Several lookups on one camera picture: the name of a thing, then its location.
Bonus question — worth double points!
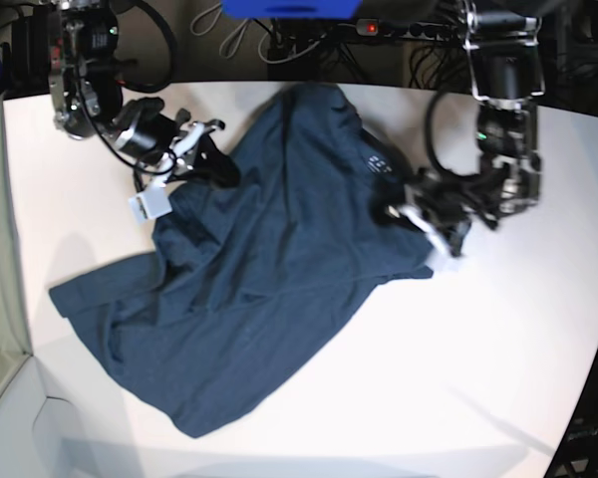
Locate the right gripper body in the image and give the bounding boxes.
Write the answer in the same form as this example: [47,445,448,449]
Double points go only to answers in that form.
[112,98,225,192]

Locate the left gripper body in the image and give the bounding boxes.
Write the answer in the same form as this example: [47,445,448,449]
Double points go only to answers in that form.
[398,169,503,258]

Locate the dark blue t-shirt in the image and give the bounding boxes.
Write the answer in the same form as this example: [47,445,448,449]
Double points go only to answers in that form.
[49,84,433,438]

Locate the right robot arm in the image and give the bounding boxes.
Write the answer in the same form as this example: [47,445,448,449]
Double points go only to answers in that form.
[47,1,241,192]

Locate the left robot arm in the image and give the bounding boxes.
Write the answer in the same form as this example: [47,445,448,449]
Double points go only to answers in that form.
[373,1,545,258]

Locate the blue box overhead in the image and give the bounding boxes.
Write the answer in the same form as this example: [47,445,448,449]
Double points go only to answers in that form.
[221,0,362,19]

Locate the black power strip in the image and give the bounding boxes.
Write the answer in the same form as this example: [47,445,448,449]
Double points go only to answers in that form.
[355,19,455,42]

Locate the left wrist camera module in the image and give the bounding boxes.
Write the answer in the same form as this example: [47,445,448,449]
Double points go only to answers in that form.
[427,250,461,274]

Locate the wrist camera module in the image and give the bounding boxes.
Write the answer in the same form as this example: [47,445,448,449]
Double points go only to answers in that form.
[128,185,172,224]
[427,250,461,274]

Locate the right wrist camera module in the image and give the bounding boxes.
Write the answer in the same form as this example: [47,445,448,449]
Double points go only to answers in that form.
[128,185,172,224]

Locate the grey cable loops on floor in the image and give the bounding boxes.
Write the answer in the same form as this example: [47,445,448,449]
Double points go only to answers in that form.
[188,0,260,59]

